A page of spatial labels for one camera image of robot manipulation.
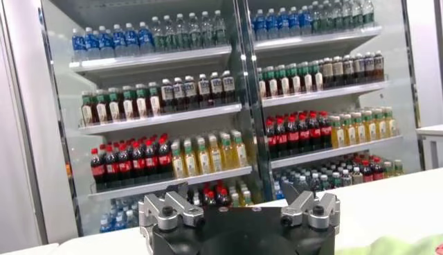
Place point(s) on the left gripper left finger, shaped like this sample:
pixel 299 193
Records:
pixel 173 208

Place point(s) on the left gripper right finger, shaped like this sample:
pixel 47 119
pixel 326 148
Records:
pixel 311 211

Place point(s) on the light green t-shirt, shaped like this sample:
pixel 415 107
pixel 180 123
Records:
pixel 398 247

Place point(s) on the blue water bottle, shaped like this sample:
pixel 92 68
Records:
pixel 78 45
pixel 278 192
pixel 272 25
pixel 283 23
pixel 132 39
pixel 145 37
pixel 294 22
pixel 105 224
pixel 305 20
pixel 119 41
pixel 106 43
pixel 92 44
pixel 120 221
pixel 260 26

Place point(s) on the red-cap cola bottle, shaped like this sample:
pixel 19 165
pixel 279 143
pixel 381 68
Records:
pixel 98 170
pixel 377 170
pixel 138 164
pixel 304 135
pixel 211 200
pixel 326 131
pixel 164 160
pixel 125 167
pixel 271 140
pixel 151 162
pixel 315 133
pixel 282 139
pixel 293 136
pixel 111 168
pixel 224 199
pixel 367 173

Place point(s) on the white-cap dark bottle beige label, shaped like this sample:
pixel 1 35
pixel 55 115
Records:
pixel 357 176
pixel 338 69
pixel 327 71
pixel 346 178

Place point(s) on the left drinks shelf cabinet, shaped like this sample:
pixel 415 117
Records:
pixel 155 119

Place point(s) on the drinks shelf cabinet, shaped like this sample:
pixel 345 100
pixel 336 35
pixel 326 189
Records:
pixel 155 119
pixel 328 93

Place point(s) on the white-cap dark bottle blue label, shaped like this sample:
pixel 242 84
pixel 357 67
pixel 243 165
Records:
pixel 369 64
pixel 179 91
pixel 348 67
pixel 228 84
pixel 359 66
pixel 204 88
pixel 216 86
pixel 190 90
pixel 167 93
pixel 379 63

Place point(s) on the right drinks shelf cabinet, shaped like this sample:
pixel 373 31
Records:
pixel 328 93

